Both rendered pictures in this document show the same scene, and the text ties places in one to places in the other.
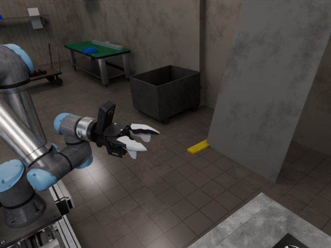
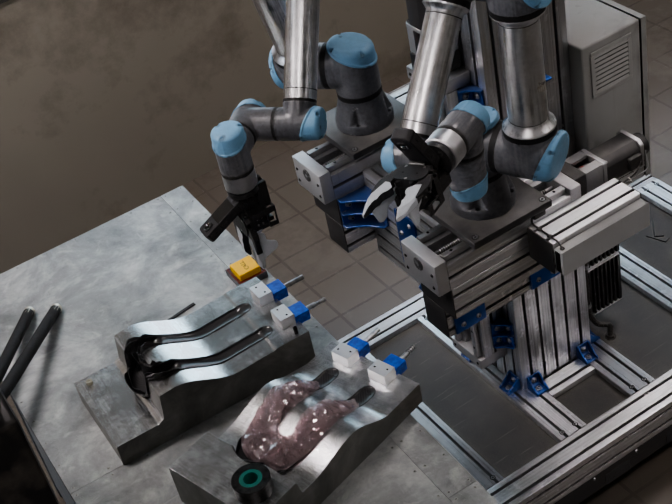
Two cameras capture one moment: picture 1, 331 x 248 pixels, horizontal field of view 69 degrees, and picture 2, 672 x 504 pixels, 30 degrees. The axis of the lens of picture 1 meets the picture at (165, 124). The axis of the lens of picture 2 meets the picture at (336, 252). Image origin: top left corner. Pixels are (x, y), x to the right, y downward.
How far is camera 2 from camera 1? 2.13 m
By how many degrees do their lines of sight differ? 80
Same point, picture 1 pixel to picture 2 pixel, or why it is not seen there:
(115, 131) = (402, 173)
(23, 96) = (509, 37)
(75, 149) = not seen: hidden behind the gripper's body
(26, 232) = (442, 216)
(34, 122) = (516, 84)
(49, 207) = (493, 223)
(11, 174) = not seen: hidden behind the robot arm
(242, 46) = not seen: outside the picture
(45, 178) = (385, 159)
